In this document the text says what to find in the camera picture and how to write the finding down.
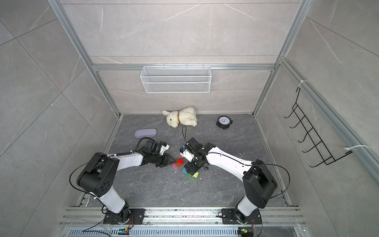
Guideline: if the red lego brick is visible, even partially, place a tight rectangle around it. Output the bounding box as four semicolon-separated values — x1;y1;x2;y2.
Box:
176;159;184;166

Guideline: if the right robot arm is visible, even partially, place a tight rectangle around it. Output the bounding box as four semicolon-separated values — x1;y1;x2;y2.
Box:
180;138;278;225

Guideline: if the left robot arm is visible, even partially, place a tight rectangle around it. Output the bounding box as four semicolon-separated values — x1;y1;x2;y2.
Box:
74;137;177;224

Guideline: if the white plush dog toy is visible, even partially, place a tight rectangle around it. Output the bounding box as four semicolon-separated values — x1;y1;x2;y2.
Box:
162;107;197;128

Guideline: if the black round clock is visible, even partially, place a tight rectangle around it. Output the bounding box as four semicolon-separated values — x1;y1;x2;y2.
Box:
216;116;233;130

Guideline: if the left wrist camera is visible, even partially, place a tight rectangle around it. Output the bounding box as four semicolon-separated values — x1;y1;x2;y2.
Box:
159;142;170;156

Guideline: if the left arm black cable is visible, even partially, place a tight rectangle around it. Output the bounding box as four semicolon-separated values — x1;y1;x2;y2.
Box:
68;158;101;195

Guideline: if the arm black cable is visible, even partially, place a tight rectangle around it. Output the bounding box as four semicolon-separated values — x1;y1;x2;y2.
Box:
260;162;291;199
68;158;101;195

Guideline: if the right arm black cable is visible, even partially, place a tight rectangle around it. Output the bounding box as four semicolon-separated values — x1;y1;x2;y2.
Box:
260;162;291;199

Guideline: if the white wire mesh basket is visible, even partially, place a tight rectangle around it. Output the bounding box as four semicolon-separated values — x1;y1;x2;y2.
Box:
140;66;212;93

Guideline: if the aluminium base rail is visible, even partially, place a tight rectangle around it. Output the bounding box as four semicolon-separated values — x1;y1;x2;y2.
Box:
59;206;307;228

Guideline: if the white vented cable tray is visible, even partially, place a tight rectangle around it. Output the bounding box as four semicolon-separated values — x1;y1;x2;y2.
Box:
66;227;239;237

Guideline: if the black wall hook rack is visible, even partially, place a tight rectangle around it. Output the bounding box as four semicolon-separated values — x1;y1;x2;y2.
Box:
284;87;353;168

